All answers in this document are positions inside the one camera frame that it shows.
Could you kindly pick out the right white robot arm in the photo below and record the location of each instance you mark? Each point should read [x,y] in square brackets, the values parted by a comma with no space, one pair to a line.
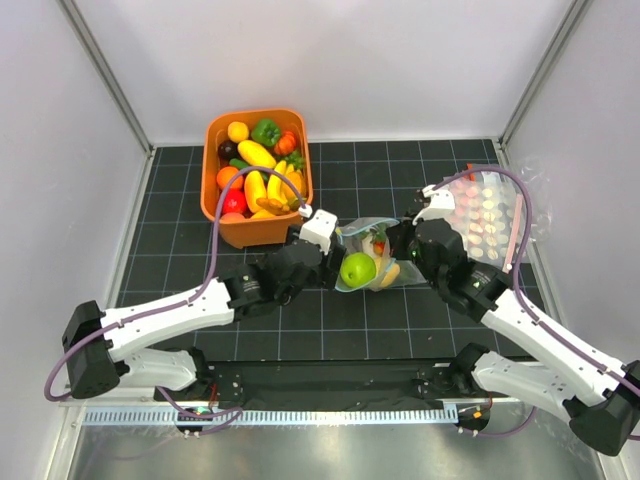
[595,394]

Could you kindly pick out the green bell pepper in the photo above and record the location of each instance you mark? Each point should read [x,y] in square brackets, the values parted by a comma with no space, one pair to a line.
[266,132]

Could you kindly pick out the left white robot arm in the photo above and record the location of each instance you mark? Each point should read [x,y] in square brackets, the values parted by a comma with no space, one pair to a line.
[107,348]

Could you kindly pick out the clear blue zip bag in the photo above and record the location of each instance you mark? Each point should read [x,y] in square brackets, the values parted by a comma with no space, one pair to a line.
[350,236]

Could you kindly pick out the black grid mat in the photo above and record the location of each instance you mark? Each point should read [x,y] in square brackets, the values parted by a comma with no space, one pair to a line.
[171,251]

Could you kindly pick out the green apple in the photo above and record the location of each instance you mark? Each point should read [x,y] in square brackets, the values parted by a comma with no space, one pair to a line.
[358,269]

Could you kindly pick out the brown peanut toy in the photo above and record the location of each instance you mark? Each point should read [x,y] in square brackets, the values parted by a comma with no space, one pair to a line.
[274,206]

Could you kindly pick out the orange tangerine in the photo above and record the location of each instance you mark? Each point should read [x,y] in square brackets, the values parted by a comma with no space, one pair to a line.
[226,176]

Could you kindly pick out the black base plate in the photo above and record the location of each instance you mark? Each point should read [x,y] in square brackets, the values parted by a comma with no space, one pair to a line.
[334,385]

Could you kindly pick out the small orange pumpkin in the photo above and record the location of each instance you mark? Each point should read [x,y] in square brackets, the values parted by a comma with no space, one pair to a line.
[286,144]

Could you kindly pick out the red tomato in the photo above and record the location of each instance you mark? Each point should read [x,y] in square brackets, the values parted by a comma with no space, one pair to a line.
[234,202]

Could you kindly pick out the yellow mango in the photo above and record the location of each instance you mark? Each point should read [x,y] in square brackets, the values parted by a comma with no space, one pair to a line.
[256,154]
[254,190]

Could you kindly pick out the bag of pink sliced food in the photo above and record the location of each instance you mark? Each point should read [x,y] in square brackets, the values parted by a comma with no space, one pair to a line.
[490,215]

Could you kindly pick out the slotted cable duct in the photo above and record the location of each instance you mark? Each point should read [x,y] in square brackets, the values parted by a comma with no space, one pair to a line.
[168,416]

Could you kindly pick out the orange plastic bin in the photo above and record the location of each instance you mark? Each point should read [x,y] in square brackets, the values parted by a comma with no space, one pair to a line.
[256,231]

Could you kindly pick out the pink peach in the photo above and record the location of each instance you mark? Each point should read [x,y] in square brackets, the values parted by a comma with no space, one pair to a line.
[232,217]

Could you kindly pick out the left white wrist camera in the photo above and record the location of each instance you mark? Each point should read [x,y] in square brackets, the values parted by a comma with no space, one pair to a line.
[318,227]

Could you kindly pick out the yellow lemon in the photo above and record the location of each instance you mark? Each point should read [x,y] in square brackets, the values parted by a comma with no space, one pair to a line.
[238,131]

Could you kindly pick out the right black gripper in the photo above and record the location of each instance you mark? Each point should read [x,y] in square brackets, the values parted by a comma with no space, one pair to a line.
[398,234]

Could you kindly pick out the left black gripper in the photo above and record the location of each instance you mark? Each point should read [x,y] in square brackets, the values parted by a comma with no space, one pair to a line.
[326,274]

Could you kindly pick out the dark purple plum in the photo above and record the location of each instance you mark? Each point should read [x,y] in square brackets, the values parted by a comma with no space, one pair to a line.
[227,150]

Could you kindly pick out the white radish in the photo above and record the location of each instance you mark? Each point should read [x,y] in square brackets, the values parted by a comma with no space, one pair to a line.
[367,245]

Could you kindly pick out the yellow banana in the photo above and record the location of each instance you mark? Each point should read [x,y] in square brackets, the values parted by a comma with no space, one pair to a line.
[274,186]

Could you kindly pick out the orange bell pepper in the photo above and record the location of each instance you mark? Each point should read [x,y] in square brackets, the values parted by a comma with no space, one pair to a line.
[297,179]

